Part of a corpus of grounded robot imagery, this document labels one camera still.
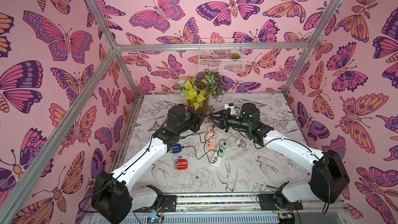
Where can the pink power strip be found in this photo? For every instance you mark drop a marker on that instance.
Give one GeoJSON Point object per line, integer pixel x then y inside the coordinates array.
{"type": "Point", "coordinates": [210, 138]}

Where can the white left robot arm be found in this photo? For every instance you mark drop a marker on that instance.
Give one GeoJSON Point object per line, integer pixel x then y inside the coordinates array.
{"type": "Point", "coordinates": [113, 194]}

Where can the potted green artificial plant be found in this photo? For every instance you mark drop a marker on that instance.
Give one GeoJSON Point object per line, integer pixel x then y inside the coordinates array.
{"type": "Point", "coordinates": [199, 89]}

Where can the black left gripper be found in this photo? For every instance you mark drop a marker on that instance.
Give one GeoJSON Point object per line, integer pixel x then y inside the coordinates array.
{"type": "Point", "coordinates": [197, 120]}

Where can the white power strip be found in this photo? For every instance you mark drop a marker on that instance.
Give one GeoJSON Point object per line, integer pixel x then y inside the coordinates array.
{"type": "Point", "coordinates": [216, 161]}

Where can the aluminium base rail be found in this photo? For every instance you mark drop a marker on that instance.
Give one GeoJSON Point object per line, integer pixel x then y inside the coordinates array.
{"type": "Point", "coordinates": [238, 208]}

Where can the small plant in basket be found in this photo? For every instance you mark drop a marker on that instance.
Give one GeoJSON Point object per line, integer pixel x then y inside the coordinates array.
{"type": "Point", "coordinates": [235, 56]}

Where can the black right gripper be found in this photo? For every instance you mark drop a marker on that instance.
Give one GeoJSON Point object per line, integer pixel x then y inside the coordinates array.
{"type": "Point", "coordinates": [221, 120]}

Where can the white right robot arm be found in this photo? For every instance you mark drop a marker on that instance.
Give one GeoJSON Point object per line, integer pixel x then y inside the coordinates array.
{"type": "Point", "coordinates": [328, 175]}

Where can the white wire wall basket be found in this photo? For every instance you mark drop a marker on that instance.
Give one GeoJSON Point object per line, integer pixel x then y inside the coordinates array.
{"type": "Point", "coordinates": [216, 57]}

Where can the white power plug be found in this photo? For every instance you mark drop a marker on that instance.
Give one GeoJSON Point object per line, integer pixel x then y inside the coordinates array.
{"type": "Point", "coordinates": [240, 143]}

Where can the green power adapter cube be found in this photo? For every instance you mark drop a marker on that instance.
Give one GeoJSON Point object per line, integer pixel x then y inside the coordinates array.
{"type": "Point", "coordinates": [224, 145]}

